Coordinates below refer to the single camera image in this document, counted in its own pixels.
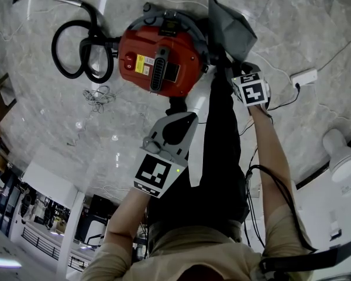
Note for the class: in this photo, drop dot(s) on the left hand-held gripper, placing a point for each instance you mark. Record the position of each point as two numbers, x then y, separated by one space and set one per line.
161 174

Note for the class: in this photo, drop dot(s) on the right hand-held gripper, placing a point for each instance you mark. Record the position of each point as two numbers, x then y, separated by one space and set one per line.
253 94

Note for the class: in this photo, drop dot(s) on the grey dust bag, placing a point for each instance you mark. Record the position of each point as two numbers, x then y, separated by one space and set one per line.
231 28

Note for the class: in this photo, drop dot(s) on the person's right forearm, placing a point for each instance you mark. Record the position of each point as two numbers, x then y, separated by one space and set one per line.
269 157

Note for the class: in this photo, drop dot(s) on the person's left forearm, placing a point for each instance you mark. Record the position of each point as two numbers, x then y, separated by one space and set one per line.
125 215

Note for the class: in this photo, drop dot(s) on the person's right leg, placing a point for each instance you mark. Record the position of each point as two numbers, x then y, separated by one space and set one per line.
222 142

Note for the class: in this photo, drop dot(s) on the white power strip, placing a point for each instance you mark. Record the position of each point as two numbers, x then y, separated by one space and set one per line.
304 78

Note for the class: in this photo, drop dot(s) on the red vacuum cleaner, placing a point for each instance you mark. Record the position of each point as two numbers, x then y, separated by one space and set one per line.
163 57

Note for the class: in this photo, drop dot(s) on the person's torso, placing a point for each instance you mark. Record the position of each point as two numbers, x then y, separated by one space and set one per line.
199 256

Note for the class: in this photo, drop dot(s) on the white box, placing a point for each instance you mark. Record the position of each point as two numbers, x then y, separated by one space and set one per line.
49 177

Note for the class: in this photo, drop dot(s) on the dark wooden side table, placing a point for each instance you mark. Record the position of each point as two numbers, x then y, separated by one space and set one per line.
0 95

